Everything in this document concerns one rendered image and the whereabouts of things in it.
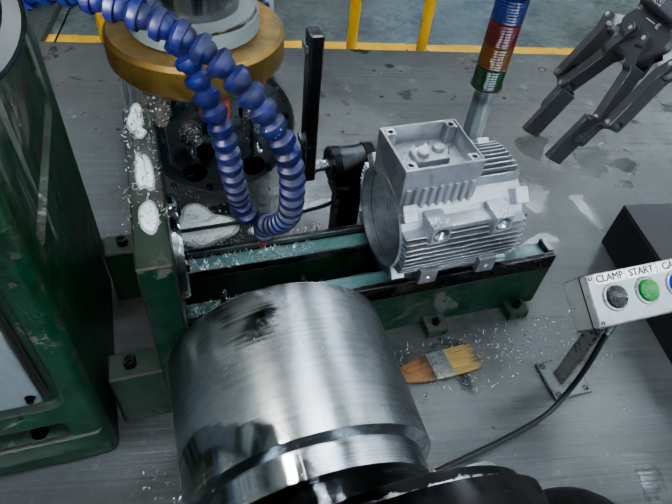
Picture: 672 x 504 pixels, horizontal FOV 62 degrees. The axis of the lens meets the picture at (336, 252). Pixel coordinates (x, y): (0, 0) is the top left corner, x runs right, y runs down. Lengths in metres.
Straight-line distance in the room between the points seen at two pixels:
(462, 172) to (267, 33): 0.34
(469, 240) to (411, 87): 0.83
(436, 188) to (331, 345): 0.34
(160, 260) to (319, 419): 0.25
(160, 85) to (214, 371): 0.27
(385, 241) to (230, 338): 0.45
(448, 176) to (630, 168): 0.82
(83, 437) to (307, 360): 0.41
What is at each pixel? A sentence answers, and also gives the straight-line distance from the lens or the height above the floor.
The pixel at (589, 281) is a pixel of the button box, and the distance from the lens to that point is 0.80.
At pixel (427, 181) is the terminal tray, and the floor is 1.12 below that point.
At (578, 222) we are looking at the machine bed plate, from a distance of 1.33.
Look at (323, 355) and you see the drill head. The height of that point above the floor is 1.16.
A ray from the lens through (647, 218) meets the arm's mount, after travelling 1.24.
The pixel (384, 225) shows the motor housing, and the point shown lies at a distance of 0.95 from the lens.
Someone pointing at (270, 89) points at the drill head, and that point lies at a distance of 0.94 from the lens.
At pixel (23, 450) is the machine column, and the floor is 0.88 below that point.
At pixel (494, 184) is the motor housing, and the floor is 1.08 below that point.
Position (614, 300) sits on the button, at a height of 1.07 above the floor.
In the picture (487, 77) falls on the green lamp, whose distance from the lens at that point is 1.18.
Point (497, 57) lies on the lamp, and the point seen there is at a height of 1.10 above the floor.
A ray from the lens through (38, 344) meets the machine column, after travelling 0.67.
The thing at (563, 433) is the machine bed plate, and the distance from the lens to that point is 0.99.
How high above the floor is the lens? 1.61
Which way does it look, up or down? 48 degrees down
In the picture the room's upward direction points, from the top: 7 degrees clockwise
